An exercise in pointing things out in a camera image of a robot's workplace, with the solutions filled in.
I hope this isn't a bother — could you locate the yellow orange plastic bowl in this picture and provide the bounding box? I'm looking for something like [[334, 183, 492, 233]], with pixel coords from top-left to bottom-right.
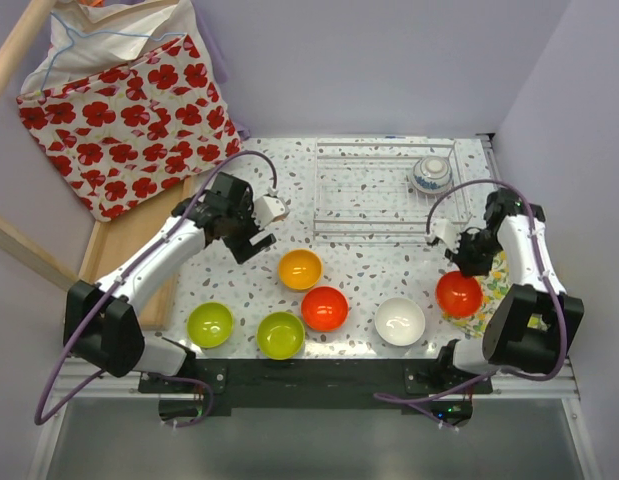
[[278, 249, 323, 291]]

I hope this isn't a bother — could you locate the aluminium rail frame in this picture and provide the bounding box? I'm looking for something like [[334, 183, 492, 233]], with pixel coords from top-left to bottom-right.
[[27, 134, 601, 479]]

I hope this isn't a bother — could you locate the left lime green bowl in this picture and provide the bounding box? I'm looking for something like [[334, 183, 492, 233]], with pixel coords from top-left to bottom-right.
[[186, 302, 234, 349]]

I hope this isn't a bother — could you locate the wooden tray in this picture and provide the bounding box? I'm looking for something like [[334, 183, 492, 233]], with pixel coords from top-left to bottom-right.
[[79, 178, 194, 330]]

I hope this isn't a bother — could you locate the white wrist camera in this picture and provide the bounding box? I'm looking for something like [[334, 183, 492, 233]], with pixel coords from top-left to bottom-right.
[[425, 219, 461, 250], [253, 195, 289, 229]]

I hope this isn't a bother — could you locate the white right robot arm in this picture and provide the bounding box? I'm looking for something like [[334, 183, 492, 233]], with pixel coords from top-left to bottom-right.
[[426, 188, 584, 393]]

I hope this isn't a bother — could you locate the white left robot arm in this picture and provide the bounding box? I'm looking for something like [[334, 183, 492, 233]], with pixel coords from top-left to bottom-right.
[[63, 173, 289, 392]]

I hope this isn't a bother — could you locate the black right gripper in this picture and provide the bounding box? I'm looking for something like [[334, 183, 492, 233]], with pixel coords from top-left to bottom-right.
[[444, 229, 503, 278]]

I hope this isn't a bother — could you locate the lime green bowl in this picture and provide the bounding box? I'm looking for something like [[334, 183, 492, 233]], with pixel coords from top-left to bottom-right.
[[186, 302, 234, 349], [256, 312, 305, 361]]

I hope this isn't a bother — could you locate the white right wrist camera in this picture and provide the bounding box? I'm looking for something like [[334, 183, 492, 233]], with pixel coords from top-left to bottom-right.
[[425, 219, 461, 250]]

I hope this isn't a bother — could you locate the red orange plastic bowl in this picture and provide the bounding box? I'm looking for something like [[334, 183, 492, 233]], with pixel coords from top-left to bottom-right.
[[301, 286, 349, 332]]

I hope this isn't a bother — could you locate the red poppy print bag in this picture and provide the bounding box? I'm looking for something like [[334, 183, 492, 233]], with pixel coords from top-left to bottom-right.
[[17, 36, 242, 222]]

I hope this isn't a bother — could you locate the blue white ceramic bowl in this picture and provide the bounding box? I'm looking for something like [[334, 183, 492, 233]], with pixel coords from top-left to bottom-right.
[[409, 156, 453, 195]]

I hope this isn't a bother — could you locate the wooden pole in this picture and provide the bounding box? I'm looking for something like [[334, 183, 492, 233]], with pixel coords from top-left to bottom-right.
[[0, 0, 55, 98]]

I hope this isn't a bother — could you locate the right lime green bowl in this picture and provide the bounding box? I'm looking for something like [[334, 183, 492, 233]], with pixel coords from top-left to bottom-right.
[[256, 312, 305, 361]]

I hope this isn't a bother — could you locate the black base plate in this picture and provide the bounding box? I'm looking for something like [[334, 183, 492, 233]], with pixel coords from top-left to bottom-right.
[[138, 353, 473, 420]]

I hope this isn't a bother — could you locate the white plastic bowl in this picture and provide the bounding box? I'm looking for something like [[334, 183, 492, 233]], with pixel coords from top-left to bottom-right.
[[374, 297, 426, 347]]

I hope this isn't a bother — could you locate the wooden beam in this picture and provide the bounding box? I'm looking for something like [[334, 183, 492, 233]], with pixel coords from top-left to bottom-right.
[[0, 216, 78, 291]]

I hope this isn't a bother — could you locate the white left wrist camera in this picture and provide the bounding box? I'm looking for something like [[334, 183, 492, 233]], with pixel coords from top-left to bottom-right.
[[253, 195, 289, 229]]

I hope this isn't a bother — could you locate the lemon print cloth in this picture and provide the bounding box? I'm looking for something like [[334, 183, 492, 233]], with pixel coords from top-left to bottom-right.
[[443, 252, 511, 338]]

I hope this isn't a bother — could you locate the white cloth bag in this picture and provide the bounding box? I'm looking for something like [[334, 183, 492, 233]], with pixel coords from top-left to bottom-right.
[[19, 0, 200, 95]]

